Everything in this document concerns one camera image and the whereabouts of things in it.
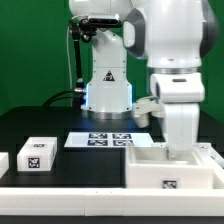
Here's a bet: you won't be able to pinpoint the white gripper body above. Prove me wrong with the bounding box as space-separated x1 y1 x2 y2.
150 72 205 151

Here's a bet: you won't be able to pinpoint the white cabinet body box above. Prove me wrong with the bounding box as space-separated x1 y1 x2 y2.
125 145 213 189

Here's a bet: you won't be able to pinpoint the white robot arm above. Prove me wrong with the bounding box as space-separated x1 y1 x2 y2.
69 0 218 151

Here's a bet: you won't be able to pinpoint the small white box with marker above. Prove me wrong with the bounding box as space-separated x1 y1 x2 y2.
17 137 57 172

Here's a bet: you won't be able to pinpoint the white block at left edge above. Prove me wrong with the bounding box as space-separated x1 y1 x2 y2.
0 152 9 179

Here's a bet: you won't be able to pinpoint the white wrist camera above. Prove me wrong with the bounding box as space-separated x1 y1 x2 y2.
132 96 164 128

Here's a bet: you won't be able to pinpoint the black cables at robot base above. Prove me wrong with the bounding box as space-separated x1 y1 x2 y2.
42 87 88 108

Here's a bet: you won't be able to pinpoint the black camera on stand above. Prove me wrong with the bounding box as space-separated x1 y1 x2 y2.
88 13 122 28

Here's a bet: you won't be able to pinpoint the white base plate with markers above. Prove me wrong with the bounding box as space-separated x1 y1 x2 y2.
65 132 153 148

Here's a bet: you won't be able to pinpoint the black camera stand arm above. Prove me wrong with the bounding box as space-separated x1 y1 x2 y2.
69 18 96 88

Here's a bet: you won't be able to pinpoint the white front rail fence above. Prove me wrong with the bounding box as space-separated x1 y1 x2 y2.
0 188 224 217

